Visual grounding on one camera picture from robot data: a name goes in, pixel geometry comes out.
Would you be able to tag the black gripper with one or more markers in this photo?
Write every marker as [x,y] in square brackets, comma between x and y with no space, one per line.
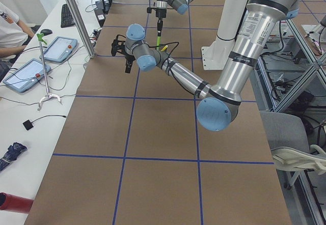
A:
[160,13]
[129,61]

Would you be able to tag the green marker pen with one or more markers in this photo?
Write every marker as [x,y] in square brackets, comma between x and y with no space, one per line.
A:
[158,40]

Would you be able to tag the far blue teach pendant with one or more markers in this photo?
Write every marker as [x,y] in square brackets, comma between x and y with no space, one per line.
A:
[59,49]

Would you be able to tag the blue teach pendant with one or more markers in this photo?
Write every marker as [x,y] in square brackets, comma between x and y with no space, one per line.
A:
[25,77]
[59,49]

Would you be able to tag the black keyboard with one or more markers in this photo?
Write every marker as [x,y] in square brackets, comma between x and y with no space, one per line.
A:
[66,17]

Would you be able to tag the black computer mouse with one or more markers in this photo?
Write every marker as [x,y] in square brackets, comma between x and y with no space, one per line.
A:
[46,31]

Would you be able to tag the near blue teach pendant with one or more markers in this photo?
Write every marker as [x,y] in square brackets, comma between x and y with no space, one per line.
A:
[25,77]

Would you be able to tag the small black puck device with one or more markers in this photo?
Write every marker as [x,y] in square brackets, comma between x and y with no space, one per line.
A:
[28,125]

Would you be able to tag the seated person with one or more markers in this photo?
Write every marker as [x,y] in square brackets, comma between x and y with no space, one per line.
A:
[15,34]

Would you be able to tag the grey office chair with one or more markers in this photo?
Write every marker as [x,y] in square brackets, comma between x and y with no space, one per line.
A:
[289,147]

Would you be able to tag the red cylinder bottle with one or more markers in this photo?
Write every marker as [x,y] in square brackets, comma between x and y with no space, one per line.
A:
[13,203]

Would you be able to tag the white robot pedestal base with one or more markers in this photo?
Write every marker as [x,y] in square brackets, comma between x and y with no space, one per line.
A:
[214,57]

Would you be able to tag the green-handled reacher grabber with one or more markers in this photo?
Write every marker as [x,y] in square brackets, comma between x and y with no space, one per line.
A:
[48,95]

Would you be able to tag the aluminium frame post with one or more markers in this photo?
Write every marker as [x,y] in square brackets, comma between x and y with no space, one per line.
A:
[81,27]

